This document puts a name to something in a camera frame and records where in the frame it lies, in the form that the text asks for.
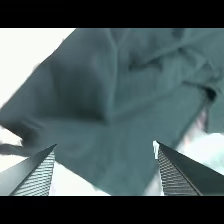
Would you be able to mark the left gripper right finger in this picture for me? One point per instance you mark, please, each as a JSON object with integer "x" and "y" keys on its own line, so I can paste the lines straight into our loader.
{"x": 186, "y": 176}

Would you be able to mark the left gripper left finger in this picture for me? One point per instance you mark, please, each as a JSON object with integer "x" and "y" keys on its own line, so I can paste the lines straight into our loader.
{"x": 31, "y": 176}

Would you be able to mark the dark green shirt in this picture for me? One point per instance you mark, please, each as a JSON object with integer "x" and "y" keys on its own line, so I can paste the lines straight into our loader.
{"x": 110, "y": 110}

